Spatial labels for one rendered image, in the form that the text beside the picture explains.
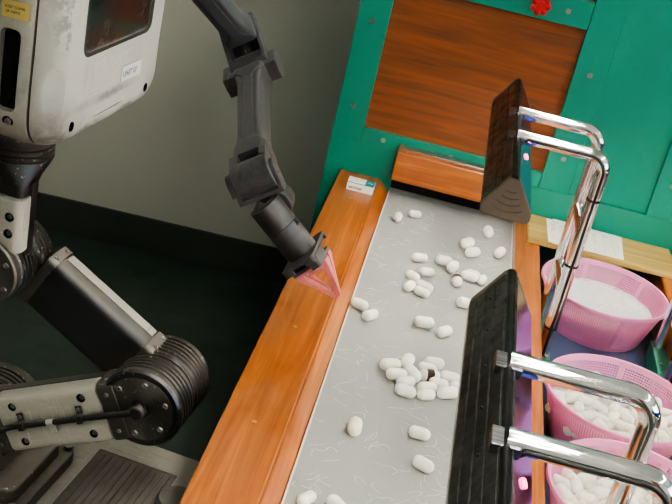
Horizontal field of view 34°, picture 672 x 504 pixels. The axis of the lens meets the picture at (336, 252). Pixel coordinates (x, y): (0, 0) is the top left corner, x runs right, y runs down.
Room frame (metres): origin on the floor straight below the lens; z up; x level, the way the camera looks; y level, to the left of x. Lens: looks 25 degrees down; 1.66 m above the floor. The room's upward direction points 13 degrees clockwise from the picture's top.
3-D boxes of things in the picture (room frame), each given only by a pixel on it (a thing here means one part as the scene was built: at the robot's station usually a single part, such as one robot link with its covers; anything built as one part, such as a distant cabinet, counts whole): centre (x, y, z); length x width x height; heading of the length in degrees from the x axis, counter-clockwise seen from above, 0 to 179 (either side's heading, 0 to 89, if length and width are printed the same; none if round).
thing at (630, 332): (2.08, -0.56, 0.72); 0.27 x 0.27 x 0.10
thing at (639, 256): (2.29, -0.57, 0.77); 0.33 x 0.15 x 0.01; 86
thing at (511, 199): (1.93, -0.27, 1.08); 0.62 x 0.08 x 0.07; 176
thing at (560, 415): (1.64, -0.53, 0.72); 0.27 x 0.27 x 0.10
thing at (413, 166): (2.37, -0.23, 0.83); 0.30 x 0.06 x 0.07; 86
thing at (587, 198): (1.92, -0.34, 0.90); 0.20 x 0.19 x 0.45; 176
